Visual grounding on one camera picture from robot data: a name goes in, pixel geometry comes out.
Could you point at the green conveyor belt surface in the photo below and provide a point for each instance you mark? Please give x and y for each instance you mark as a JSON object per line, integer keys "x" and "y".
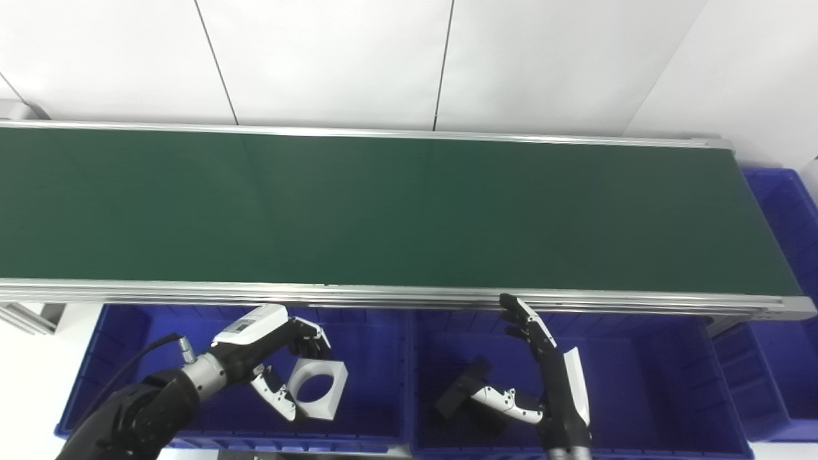
{"x": 396, "y": 211}

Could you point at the green conveyor belt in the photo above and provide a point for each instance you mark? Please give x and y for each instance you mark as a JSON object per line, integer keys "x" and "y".
{"x": 383, "y": 295}

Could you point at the black block part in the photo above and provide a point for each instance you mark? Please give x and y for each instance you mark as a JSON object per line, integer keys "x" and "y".
{"x": 457, "y": 396}

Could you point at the blue plastic bin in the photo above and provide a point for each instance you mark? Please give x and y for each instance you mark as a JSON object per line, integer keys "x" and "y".
{"x": 639, "y": 383}
{"x": 783, "y": 217}
{"x": 147, "y": 326}

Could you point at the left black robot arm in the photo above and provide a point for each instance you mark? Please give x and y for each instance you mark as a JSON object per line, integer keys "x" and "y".
{"x": 147, "y": 409}

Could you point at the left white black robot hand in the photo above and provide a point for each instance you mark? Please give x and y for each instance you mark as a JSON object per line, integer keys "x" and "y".
{"x": 252, "y": 342}

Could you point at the grey conveyor end housing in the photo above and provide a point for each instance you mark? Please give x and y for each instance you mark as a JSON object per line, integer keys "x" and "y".
{"x": 22, "y": 110}

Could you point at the white square part round hole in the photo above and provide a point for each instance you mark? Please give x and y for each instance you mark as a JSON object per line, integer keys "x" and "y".
{"x": 335, "y": 383}

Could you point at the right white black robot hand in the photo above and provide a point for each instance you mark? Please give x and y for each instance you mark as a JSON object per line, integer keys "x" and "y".
{"x": 562, "y": 390}

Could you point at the aluminium conveyor leg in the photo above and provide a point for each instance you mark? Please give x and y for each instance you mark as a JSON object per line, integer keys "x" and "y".
{"x": 32, "y": 316}

